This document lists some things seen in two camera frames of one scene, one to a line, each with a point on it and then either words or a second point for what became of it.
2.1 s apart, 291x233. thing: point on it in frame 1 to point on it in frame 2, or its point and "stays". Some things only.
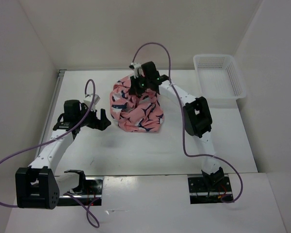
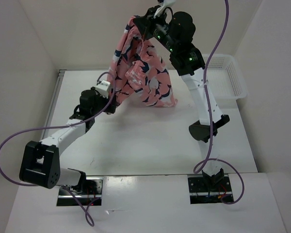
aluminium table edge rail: [51, 110] stays
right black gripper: [134, 90] to [144, 22]
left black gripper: [100, 124] to [111, 109]
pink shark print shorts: [143, 113] to [138, 66]
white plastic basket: [220, 80] stays
